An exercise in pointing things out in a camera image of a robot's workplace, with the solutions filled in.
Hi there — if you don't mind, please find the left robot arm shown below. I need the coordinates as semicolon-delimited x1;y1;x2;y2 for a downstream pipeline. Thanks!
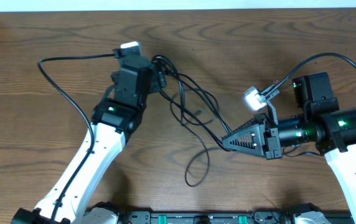
11;55;166;223

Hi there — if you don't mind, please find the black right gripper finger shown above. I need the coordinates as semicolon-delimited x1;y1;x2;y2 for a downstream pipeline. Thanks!
222;124;263;157
229;119;258;136

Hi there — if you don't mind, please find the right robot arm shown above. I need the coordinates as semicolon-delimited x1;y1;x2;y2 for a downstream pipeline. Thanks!
222;73;356;223

